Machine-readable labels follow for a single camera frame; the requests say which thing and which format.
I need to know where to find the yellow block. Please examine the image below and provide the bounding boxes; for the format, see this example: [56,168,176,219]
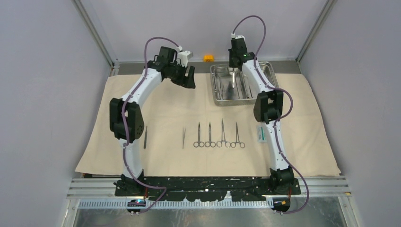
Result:
[203,54,214,62]

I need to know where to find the curved steel scissors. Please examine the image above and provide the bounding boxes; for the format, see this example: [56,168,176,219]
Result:
[193,122,205,148]

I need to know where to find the steel tweezers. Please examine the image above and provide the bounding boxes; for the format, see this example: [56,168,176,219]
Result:
[182,127,186,149]

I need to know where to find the steel scalpel handle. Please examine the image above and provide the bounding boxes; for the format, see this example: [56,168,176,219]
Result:
[143,126,148,149]

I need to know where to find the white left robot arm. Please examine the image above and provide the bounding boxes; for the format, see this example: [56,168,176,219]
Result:
[109,46,196,196]

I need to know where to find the steel forceps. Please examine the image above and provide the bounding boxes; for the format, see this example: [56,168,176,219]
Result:
[216,79,225,101]

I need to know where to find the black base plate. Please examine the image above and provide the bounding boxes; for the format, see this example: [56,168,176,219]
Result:
[114,176,301,202]

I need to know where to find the cream cloth wrap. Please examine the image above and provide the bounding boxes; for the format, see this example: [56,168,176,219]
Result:
[76,73,340,176]

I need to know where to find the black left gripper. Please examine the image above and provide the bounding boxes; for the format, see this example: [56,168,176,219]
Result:
[169,61,196,89]

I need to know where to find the long steel needle holder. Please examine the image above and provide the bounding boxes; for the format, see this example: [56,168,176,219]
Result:
[216,119,231,148]

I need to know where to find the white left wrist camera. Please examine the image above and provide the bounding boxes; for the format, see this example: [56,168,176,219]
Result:
[177,46,193,68]

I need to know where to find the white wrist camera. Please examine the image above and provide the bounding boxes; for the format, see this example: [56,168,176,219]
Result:
[177,46,193,68]
[231,33,245,40]

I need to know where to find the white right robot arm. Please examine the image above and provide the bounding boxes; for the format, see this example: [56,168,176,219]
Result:
[229,34,295,194]

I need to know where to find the straight steel scissors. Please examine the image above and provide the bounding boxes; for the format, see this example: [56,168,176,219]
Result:
[205,123,216,148]

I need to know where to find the steel mesh instrument tray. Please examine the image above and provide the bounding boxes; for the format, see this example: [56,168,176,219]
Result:
[210,63,260,106]

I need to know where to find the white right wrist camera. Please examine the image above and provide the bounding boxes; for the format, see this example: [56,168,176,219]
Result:
[231,33,245,40]

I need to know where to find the green white sterile packet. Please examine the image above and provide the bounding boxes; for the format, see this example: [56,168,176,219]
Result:
[257,125,266,143]

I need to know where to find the steel hemostat clamp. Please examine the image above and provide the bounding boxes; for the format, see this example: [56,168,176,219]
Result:
[230,122,245,148]

